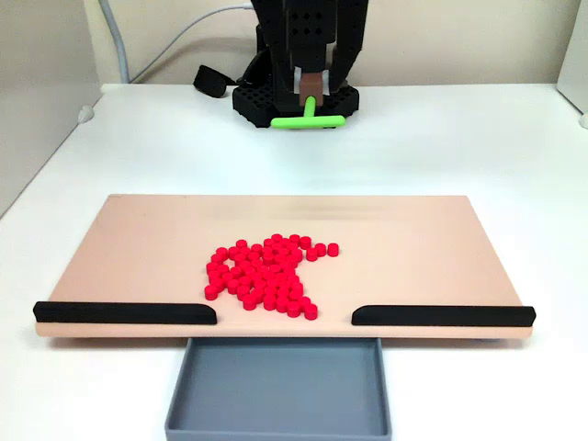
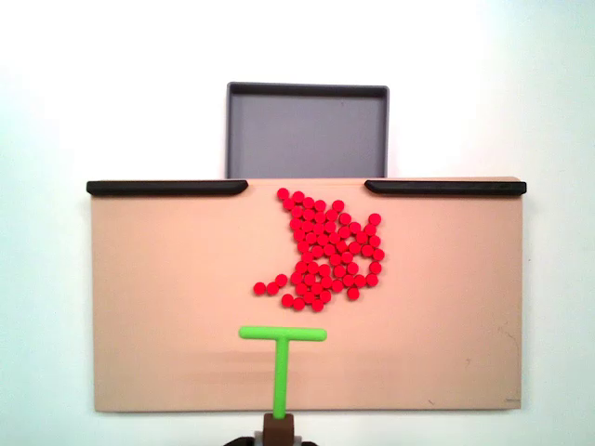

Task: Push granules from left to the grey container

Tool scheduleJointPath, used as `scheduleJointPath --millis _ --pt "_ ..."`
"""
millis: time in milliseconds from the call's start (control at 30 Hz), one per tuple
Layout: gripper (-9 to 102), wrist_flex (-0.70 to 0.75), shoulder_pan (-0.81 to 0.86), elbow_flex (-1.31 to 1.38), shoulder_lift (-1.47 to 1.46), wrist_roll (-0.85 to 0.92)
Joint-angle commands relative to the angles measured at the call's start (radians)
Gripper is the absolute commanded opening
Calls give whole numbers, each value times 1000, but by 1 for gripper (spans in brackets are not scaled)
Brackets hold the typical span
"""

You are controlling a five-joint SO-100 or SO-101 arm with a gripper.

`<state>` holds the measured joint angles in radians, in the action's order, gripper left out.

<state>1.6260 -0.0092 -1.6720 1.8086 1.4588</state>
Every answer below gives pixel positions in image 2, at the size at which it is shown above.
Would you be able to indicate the beige flat board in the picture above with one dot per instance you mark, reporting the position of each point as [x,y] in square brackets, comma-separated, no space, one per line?
[162,288]

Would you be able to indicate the black edge rail strip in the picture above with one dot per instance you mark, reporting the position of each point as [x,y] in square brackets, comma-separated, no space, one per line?
[162,188]
[446,187]

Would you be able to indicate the grey tray container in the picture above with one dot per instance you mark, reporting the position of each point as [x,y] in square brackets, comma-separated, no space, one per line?
[307,135]

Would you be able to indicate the red granules pile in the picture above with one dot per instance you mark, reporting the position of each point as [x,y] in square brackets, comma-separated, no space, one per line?
[325,246]

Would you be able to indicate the green T pusher brown block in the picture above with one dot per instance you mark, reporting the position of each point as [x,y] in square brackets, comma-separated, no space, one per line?
[280,371]

